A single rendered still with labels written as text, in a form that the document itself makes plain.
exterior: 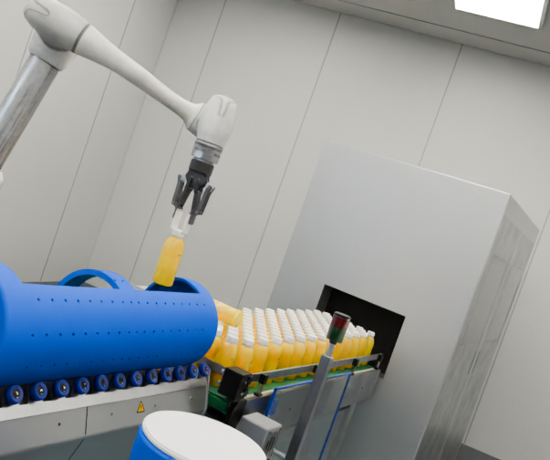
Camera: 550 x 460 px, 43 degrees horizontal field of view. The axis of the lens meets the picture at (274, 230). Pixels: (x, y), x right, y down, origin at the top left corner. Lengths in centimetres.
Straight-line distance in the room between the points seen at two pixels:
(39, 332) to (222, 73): 553
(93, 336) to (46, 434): 25
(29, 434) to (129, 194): 550
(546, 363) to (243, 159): 323
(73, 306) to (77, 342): 9
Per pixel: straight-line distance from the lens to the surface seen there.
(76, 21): 221
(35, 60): 237
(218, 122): 216
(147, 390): 211
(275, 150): 660
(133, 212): 709
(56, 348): 167
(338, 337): 253
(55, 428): 183
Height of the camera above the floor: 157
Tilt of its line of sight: 2 degrees down
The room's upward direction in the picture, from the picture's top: 19 degrees clockwise
